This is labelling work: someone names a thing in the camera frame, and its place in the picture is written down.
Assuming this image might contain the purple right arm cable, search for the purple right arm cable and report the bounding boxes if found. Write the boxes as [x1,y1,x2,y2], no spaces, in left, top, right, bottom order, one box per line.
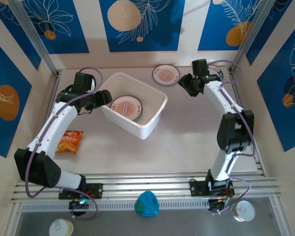
[211,60,256,214]

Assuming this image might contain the silver tin can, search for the silver tin can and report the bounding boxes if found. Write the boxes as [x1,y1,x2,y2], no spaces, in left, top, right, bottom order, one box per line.
[230,200,256,223]

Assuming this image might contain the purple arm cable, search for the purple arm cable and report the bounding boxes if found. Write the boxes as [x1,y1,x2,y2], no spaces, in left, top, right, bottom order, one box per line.
[26,67,104,220]
[211,60,256,214]

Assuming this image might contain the aluminium frame post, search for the aluminium frame post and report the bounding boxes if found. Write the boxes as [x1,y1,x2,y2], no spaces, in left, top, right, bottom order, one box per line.
[7,0,61,77]
[230,0,270,73]

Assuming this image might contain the white plastic bin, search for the white plastic bin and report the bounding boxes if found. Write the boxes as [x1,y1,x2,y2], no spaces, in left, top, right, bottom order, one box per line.
[99,72,168,140]

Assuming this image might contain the black controller board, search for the black controller board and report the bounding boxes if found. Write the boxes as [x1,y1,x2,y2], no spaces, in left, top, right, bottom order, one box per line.
[68,199,89,210]
[207,199,227,213]

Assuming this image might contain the yellow tin can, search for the yellow tin can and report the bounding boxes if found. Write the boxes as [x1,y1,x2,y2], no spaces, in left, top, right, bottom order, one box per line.
[48,218,74,236]

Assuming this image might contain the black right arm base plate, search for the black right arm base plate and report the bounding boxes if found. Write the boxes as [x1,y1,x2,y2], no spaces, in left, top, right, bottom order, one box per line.
[189,179,234,197]

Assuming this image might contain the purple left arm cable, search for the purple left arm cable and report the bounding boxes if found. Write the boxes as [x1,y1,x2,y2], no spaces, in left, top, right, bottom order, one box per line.
[26,67,104,220]

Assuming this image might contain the blue rounded triangular object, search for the blue rounded triangular object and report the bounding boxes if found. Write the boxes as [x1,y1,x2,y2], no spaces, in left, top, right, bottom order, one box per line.
[134,191,160,218]

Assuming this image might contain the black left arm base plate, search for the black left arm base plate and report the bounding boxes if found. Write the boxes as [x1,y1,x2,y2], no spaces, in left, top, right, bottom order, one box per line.
[58,183,103,200]

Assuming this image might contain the orange sunburst plate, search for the orange sunburst plate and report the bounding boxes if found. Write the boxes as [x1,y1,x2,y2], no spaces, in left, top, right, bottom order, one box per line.
[151,64,181,86]
[110,95,145,123]

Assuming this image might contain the green lettered rim plate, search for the green lettered rim plate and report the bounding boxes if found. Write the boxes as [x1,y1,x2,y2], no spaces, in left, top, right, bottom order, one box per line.
[207,64,224,82]

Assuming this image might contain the orange chip bag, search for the orange chip bag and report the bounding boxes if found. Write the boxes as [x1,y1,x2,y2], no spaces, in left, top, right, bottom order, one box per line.
[55,130,85,154]

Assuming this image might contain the white slotted cable duct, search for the white slotted cable duct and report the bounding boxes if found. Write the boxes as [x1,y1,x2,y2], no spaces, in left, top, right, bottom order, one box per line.
[21,199,211,212]

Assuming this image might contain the aluminium mounting rails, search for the aluminium mounting rails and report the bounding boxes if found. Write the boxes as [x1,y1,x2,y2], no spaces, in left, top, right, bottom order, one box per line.
[11,173,283,204]

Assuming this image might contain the aluminium side rail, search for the aluminium side rail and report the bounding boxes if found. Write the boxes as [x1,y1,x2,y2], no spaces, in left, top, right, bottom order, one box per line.
[227,68,266,177]
[26,72,62,182]

